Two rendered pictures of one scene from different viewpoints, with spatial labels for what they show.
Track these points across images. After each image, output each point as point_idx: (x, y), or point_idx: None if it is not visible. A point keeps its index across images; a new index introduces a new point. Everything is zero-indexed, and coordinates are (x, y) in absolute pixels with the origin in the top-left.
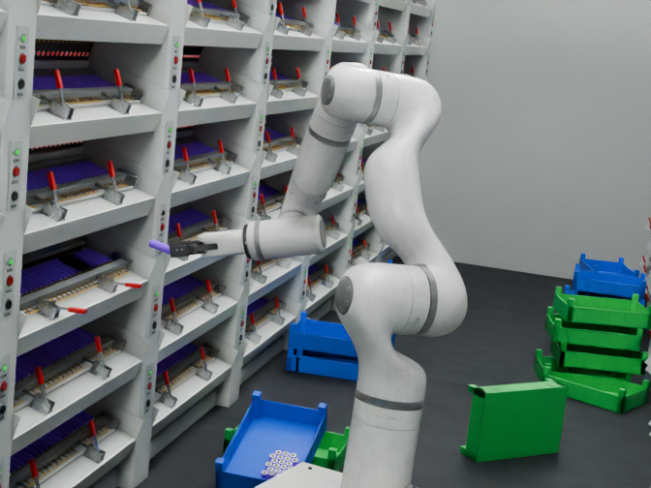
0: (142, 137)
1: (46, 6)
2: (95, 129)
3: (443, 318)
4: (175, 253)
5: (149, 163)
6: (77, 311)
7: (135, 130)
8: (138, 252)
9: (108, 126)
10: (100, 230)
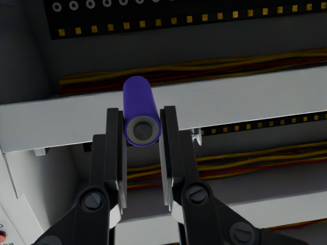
0: (50, 206)
1: None
2: (297, 210)
3: None
4: (191, 138)
5: (33, 190)
6: None
7: (146, 224)
8: None
9: (257, 218)
10: (3, 6)
